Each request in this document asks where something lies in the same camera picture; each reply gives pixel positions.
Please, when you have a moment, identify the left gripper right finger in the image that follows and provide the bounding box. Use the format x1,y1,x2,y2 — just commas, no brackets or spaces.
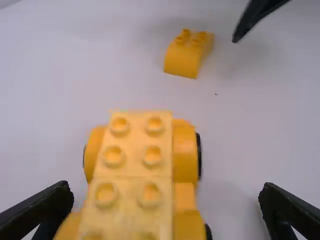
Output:
257,181,320,240

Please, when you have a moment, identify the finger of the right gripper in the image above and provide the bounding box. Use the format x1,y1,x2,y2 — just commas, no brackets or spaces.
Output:
231,0,292,44

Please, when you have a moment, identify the yellow curved toy brick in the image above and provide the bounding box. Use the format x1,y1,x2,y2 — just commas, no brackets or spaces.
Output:
163,28,215,80

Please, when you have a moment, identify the yellow toy car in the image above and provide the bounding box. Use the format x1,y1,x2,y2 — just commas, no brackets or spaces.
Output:
52,108,213,240

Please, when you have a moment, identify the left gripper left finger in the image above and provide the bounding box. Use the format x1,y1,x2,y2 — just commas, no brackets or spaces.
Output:
0,179,75,240

